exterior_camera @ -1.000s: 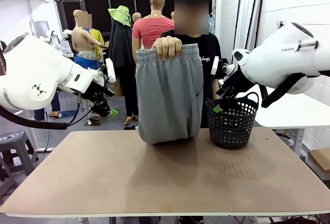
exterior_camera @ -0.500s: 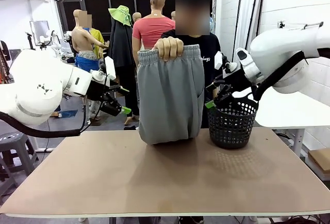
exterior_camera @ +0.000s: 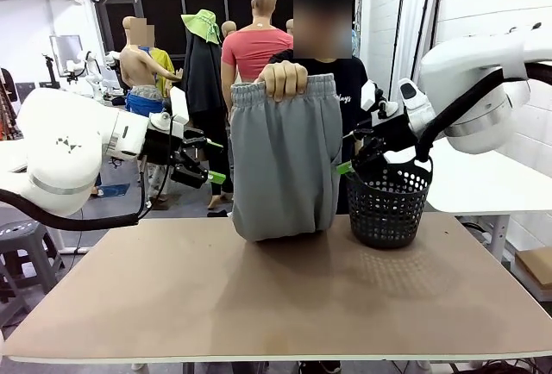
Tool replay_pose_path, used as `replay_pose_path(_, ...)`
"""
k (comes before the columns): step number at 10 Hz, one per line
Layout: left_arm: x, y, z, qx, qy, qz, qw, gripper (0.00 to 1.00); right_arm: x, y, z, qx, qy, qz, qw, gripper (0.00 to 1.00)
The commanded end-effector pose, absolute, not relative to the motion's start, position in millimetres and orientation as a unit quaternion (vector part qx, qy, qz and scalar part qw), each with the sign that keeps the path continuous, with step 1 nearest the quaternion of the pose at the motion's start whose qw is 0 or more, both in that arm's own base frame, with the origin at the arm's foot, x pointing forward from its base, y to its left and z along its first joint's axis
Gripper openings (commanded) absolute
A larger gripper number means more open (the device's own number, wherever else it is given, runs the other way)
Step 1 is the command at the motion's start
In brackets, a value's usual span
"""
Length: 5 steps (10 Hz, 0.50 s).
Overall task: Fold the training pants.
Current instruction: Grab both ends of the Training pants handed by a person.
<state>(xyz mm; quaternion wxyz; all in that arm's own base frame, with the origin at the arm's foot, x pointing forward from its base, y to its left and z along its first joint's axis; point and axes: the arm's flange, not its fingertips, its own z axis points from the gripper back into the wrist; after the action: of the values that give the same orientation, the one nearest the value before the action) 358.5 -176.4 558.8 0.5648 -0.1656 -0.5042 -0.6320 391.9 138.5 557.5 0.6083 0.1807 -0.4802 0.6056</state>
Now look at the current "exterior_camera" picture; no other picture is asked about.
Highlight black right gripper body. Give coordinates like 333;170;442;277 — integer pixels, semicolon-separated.
373;110;418;158

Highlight red crop top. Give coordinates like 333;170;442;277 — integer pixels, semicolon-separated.
221;26;295;85

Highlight mannequin in yellow shirt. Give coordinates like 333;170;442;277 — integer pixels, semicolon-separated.
148;46;177;100

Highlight black camera tripod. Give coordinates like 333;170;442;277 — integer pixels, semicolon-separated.
41;53;60;90

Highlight blue cloth wrap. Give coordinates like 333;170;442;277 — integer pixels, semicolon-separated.
125;91;167;120

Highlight thin black left gripper cable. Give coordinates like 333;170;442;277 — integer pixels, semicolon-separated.
136;117;174;221

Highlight person in black t-shirt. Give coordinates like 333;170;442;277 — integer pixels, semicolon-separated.
267;0;371;216

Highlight hanging brown garments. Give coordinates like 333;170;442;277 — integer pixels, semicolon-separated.
0;67;21;140

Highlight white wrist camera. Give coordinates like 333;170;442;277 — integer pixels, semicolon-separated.
360;79;400;119
149;86;191;137

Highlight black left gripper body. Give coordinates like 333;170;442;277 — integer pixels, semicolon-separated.
142;126;191;177

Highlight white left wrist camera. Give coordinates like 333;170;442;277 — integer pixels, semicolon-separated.
149;86;191;137

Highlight black perforated plastic basket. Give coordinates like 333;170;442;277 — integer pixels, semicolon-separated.
344;156;434;250

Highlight grey plastic stool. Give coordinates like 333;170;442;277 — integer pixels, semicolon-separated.
0;220;66;327

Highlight grey camouflage trousers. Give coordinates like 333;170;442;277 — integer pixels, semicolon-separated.
130;84;173;212

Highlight grey training pants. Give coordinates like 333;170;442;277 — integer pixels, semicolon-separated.
230;72;344;243

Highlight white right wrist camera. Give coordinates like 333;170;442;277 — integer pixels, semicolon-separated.
360;79;400;119

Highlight mannequin in black coat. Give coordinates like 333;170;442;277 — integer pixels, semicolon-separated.
179;28;236;211

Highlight white backdrop cloth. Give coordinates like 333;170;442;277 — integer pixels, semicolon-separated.
396;0;442;82

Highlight flat cardboard box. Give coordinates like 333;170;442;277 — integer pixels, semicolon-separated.
511;247;552;302

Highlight white framed monitor panel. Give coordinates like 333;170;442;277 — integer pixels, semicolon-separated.
49;34;83;76

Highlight person's right hand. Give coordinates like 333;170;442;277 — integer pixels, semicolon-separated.
257;59;309;102

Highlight green bucket hat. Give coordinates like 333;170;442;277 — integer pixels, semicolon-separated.
180;9;223;46

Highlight shirtless beige mannequin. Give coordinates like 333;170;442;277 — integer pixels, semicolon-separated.
119;16;185;212

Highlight black stand pole curved end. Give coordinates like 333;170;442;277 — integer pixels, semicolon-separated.
395;0;427;86

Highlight bald tan mannequin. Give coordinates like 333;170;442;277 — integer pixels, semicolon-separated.
221;0;295;130

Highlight straight black stand pole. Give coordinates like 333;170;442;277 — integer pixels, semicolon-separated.
433;0;446;46
418;0;435;65

